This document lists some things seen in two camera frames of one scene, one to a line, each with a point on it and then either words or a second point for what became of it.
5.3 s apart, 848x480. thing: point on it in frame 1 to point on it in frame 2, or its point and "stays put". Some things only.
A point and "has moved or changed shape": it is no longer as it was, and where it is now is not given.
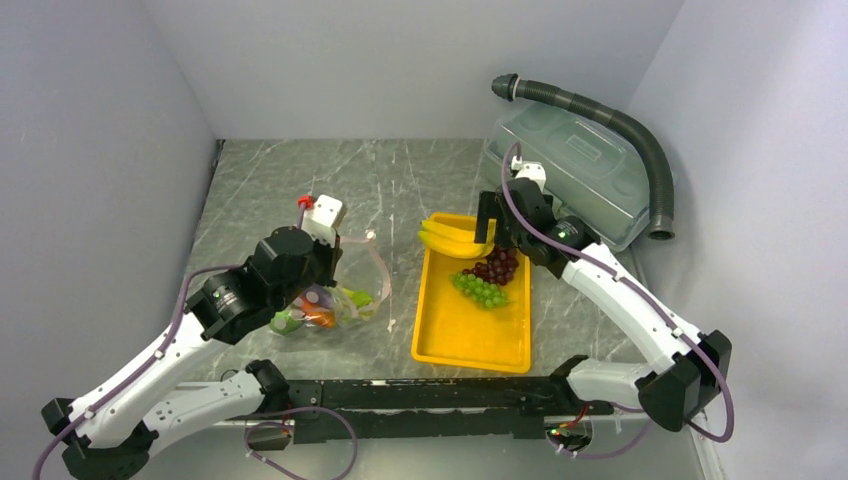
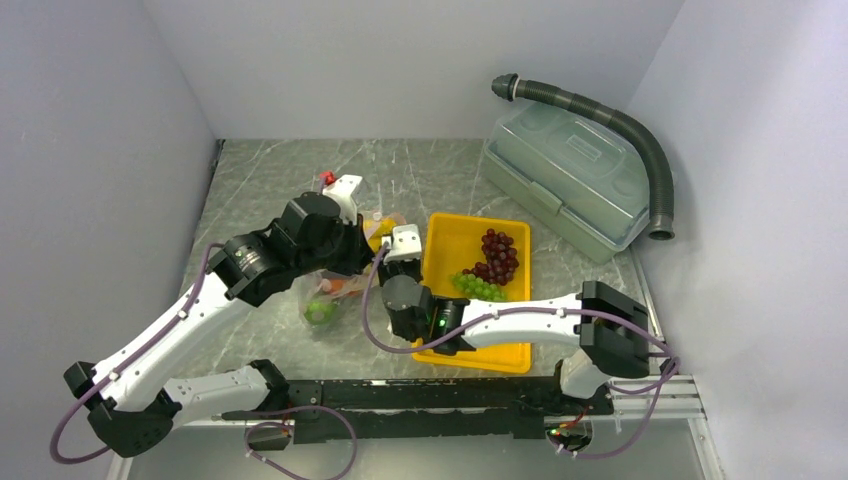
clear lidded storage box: (594, 174) stays put
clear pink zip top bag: (362, 287) has moved or changed shape
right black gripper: (490, 209) to (388, 265)
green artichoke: (284, 322) to (320, 312)
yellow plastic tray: (450, 327) stays put
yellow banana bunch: (456, 241) to (376, 229)
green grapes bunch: (483, 292) stays put
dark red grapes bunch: (499, 266) stays put
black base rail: (434, 409) stays put
